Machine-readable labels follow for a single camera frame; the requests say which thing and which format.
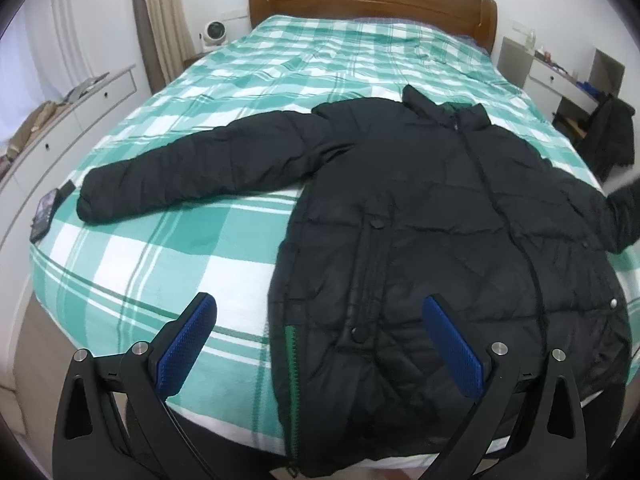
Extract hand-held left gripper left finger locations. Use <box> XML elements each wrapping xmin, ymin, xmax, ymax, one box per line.
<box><xmin>52</xmin><ymin>292</ymin><xmax>218</xmax><ymax>480</ymax></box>

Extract black smartphone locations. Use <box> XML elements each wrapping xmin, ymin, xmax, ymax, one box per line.
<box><xmin>30</xmin><ymin>191</ymin><xmax>62</xmax><ymax>242</ymax></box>

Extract white nightstand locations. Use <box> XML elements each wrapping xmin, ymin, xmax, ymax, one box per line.
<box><xmin>498</xmin><ymin>35</ymin><xmax>601</xmax><ymax>126</ymax></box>

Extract beige cloth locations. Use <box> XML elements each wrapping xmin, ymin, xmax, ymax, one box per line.
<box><xmin>0</xmin><ymin>101</ymin><xmax>68</xmax><ymax>171</ymax></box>

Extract magazine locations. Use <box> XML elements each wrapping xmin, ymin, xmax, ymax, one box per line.
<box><xmin>65</xmin><ymin>74</ymin><xmax>110</xmax><ymax>101</ymax></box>

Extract white sheer curtain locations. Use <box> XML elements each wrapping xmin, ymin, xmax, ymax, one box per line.
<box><xmin>0</xmin><ymin>5</ymin><xmax>53</xmax><ymax>128</ymax></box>

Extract white drawer cabinet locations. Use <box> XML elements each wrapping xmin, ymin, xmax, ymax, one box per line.
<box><xmin>0</xmin><ymin>64</ymin><xmax>138</xmax><ymax>241</ymax></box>

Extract dark hanging clothes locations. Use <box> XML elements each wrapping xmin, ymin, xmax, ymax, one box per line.
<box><xmin>580</xmin><ymin>93</ymin><xmax>637</xmax><ymax>181</ymax></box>

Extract beige curtain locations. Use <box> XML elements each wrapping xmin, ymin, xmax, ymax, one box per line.
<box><xmin>131</xmin><ymin>0</ymin><xmax>193</xmax><ymax>96</ymax></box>

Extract small white round fan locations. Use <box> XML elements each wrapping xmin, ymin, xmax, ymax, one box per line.
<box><xmin>199</xmin><ymin>19</ymin><xmax>227</xmax><ymax>52</ymax></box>

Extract person's dark clothing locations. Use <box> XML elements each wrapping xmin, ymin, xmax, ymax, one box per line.
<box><xmin>165</xmin><ymin>407</ymin><xmax>296</xmax><ymax>480</ymax></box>

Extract green plaid bed sheet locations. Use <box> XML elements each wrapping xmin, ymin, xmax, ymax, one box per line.
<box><xmin>29</xmin><ymin>14</ymin><xmax>621</xmax><ymax>466</ymax></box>

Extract black puffer jacket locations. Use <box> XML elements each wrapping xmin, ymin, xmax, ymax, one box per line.
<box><xmin>76</xmin><ymin>85</ymin><xmax>640</xmax><ymax>478</ymax></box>

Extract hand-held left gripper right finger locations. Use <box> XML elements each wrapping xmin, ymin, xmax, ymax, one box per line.
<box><xmin>422</xmin><ymin>294</ymin><xmax>588</xmax><ymax>480</ymax></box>

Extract grey box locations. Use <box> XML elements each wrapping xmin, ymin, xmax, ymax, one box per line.
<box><xmin>588</xmin><ymin>48</ymin><xmax>626</xmax><ymax>96</ymax></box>

